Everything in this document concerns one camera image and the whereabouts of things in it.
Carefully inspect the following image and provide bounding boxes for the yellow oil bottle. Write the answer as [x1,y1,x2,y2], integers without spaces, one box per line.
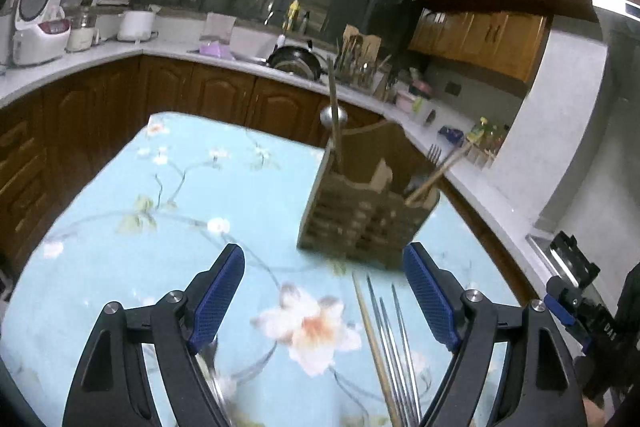
[282,0,302,32]

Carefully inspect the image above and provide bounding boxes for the spice jar set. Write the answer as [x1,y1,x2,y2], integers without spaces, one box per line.
[470,142,501,168]

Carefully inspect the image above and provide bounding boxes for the steel range hood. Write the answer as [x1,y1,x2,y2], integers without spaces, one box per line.
[592,0,640,38]

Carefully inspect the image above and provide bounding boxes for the counter rack of wooden spatulas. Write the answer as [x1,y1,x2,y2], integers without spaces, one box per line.
[334,24,393,90]

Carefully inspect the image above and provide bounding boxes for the gas stove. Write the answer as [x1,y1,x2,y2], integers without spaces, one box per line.
[525,231,603,295]

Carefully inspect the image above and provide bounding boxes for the white kitchen countertop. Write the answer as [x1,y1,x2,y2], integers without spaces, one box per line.
[0,34,551,258]

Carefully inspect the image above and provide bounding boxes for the small metal fork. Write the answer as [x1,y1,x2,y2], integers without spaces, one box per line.
[410,145,445,195]

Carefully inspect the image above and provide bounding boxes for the white rice cooker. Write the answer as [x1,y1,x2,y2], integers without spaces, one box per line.
[10,0,72,68]

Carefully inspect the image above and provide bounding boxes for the wooden utensil holder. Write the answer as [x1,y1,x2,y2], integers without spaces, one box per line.
[297,119,441,265]

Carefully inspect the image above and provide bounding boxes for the pink plastic container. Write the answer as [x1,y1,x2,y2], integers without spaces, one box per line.
[397,79,433,110]

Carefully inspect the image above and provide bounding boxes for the long metal spoon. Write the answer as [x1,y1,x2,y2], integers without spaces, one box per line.
[321,106,349,170]

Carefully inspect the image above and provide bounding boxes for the blue floral tablecloth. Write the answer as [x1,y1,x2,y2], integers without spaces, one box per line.
[0,111,531,427]

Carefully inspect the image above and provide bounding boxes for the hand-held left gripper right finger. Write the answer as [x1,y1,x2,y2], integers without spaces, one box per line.
[402,242,587,427]

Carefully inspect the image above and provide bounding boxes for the small white glass-top appliance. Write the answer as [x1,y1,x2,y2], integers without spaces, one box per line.
[66,7,98,52]

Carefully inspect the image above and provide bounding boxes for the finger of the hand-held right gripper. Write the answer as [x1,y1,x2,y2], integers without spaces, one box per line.
[544,289,593,355]

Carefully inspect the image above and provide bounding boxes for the white round pot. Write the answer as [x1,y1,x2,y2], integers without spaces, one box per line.
[117,9,157,42]

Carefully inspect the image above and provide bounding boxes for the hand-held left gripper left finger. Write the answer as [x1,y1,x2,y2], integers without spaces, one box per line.
[61,243,247,427]

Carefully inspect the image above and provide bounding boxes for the wooden lower cabinets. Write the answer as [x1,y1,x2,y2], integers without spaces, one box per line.
[0,54,536,303]

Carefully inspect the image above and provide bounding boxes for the black wok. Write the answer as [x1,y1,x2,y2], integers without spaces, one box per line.
[266,39,323,80]

